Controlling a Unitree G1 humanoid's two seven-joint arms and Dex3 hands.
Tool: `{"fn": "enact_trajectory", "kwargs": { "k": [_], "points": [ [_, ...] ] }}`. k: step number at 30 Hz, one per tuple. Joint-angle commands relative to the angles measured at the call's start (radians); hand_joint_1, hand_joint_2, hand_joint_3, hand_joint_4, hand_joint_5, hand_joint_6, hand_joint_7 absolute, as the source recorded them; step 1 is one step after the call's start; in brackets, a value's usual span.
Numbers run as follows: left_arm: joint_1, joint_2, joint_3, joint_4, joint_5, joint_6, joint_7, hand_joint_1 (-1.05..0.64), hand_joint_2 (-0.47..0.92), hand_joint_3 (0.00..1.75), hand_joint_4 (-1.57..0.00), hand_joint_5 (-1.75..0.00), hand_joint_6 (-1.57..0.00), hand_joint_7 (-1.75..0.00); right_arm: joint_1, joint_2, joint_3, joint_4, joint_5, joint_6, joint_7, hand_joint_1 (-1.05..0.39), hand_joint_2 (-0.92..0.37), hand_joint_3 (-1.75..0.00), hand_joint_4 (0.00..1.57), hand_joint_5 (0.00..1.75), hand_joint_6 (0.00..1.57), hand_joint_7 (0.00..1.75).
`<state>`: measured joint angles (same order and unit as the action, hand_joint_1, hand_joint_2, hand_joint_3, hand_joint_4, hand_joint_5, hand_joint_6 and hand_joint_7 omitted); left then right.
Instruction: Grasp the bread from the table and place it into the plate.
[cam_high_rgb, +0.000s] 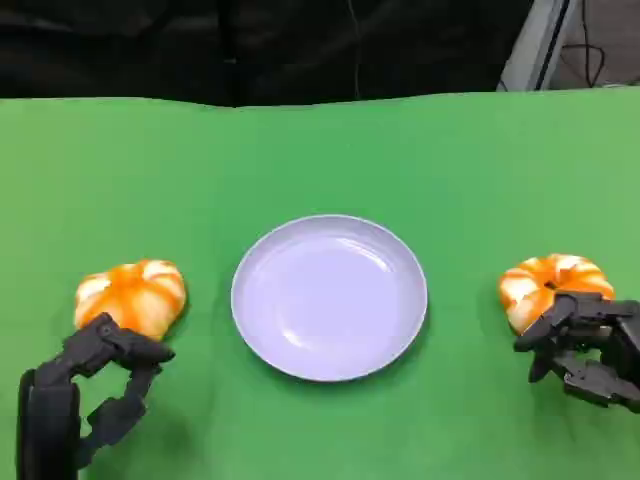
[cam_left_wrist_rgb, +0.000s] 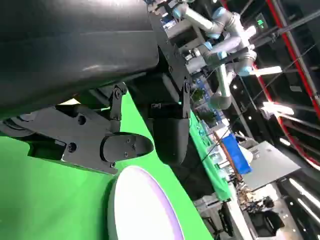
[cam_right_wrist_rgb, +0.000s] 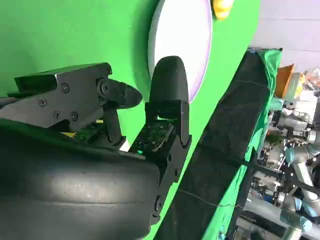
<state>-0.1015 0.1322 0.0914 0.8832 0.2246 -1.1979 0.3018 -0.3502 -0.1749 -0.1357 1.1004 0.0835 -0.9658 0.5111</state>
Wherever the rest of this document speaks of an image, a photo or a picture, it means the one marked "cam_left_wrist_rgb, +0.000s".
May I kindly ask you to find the grey white panel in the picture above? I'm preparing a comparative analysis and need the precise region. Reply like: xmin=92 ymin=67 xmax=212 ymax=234
xmin=241 ymin=140 xmax=302 ymax=191

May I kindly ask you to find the red ceiling pipe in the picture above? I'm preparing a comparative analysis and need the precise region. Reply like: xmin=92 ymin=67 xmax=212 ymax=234
xmin=266 ymin=0 xmax=320 ymax=106

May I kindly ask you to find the lilac plate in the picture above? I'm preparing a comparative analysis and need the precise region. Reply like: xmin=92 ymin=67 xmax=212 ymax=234
xmin=107 ymin=165 xmax=185 ymax=240

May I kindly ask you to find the green covered background table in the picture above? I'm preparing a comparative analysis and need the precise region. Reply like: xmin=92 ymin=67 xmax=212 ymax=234
xmin=188 ymin=111 xmax=232 ymax=202

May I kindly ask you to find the blue bin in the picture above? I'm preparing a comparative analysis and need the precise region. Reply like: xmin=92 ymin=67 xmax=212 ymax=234
xmin=221 ymin=134 xmax=253 ymax=175

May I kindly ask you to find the black drape cloth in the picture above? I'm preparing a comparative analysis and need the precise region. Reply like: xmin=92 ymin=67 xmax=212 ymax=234
xmin=172 ymin=142 xmax=220 ymax=202

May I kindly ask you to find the green table cloth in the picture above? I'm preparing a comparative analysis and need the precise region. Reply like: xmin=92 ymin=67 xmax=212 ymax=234
xmin=0 ymin=92 xmax=214 ymax=240

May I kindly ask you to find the white desk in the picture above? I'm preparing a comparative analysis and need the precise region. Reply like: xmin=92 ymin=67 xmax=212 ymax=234
xmin=228 ymin=192 xmax=258 ymax=240

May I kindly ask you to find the black office chair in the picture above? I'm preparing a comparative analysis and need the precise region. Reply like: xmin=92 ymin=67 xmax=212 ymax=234
xmin=252 ymin=209 xmax=286 ymax=237

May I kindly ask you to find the black desk chair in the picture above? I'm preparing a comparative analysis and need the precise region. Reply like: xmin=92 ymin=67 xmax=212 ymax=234
xmin=218 ymin=202 xmax=235 ymax=237

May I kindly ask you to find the green potted plant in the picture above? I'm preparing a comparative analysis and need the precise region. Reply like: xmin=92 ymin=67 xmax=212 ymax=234
xmin=191 ymin=87 xmax=205 ymax=102

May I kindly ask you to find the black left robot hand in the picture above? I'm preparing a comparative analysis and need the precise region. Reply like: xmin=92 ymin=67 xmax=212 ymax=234
xmin=0 ymin=0 xmax=192 ymax=175

